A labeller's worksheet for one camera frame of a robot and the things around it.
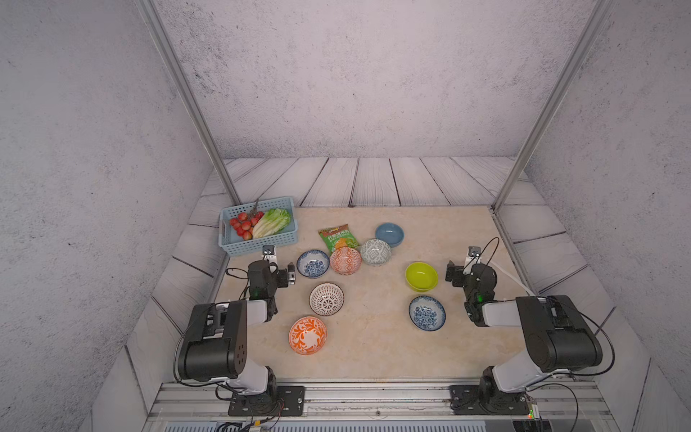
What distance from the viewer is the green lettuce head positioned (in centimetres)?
108

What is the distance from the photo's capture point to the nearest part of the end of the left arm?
856 mm

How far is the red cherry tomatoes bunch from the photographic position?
3.61 ft
